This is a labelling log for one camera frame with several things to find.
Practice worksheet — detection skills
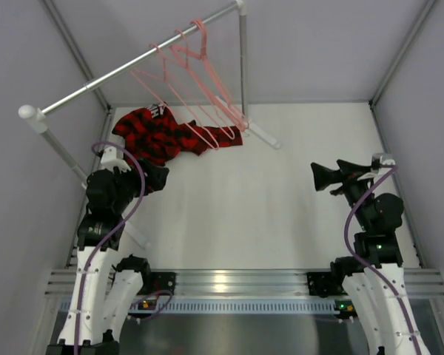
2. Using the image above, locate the red black plaid shirt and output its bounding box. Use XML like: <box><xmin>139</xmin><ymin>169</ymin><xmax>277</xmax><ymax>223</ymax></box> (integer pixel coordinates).
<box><xmin>112</xmin><ymin>104</ymin><xmax>243</xmax><ymax>166</ymax></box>

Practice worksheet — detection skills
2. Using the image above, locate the pink wire hanger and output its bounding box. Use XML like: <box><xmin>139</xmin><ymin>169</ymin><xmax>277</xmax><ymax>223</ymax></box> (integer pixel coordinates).
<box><xmin>131</xmin><ymin>44</ymin><xmax>220</xmax><ymax>150</ymax></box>
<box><xmin>169</xmin><ymin>28</ymin><xmax>251</xmax><ymax>141</ymax></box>
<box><xmin>185</xmin><ymin>18</ymin><xmax>249</xmax><ymax>132</ymax></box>

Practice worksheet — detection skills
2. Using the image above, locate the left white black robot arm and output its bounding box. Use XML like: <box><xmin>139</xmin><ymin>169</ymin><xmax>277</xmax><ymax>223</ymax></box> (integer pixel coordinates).
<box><xmin>46</xmin><ymin>158</ymin><xmax>169</xmax><ymax>354</ymax></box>

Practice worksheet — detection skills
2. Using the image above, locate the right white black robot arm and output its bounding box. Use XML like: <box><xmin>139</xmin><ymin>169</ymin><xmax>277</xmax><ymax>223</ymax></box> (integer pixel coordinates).
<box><xmin>306</xmin><ymin>153</ymin><xmax>430</xmax><ymax>354</ymax></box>

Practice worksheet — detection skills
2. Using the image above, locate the silver clothes rack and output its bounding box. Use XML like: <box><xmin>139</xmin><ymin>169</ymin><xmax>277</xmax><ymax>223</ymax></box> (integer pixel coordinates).
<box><xmin>18</xmin><ymin>0</ymin><xmax>282</xmax><ymax>251</ymax></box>

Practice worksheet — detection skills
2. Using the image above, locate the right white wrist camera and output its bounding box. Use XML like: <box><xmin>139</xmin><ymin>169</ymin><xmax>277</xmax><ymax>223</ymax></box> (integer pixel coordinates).
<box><xmin>358</xmin><ymin>153</ymin><xmax>396</xmax><ymax>180</ymax></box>

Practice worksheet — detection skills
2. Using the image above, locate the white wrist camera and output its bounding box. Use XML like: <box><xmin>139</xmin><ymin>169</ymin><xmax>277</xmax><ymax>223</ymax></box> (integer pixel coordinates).
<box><xmin>101</xmin><ymin>146</ymin><xmax>131</xmax><ymax>173</ymax></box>
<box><xmin>358</xmin><ymin>153</ymin><xmax>396</xmax><ymax>180</ymax></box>

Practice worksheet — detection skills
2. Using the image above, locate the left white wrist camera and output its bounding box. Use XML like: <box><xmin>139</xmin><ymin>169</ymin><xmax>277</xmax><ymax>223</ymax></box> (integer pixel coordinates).
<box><xmin>101</xmin><ymin>146</ymin><xmax>131</xmax><ymax>173</ymax></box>

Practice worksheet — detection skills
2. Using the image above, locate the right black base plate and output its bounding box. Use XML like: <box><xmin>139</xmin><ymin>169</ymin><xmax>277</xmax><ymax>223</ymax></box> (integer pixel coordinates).
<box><xmin>306</xmin><ymin>271</ymin><xmax>346</xmax><ymax>298</ymax></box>

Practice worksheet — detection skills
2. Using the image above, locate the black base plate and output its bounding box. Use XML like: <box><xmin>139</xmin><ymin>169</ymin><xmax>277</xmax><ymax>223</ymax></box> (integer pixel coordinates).
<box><xmin>306</xmin><ymin>271</ymin><xmax>346</xmax><ymax>298</ymax></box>
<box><xmin>147</xmin><ymin>271</ymin><xmax>177</xmax><ymax>294</ymax></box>

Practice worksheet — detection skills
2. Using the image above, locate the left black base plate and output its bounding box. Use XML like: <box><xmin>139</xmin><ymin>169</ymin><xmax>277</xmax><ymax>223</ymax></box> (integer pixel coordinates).
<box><xmin>147</xmin><ymin>271</ymin><xmax>177</xmax><ymax>294</ymax></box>

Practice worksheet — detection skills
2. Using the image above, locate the aluminium mounting rail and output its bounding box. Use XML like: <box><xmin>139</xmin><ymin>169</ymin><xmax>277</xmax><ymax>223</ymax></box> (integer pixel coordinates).
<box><xmin>44</xmin><ymin>268</ymin><xmax>444</xmax><ymax>297</ymax></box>

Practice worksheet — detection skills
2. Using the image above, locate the perforated cable duct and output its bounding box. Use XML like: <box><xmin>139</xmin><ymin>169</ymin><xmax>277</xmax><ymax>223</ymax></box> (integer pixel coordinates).
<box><xmin>58</xmin><ymin>298</ymin><xmax>341</xmax><ymax>315</ymax></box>

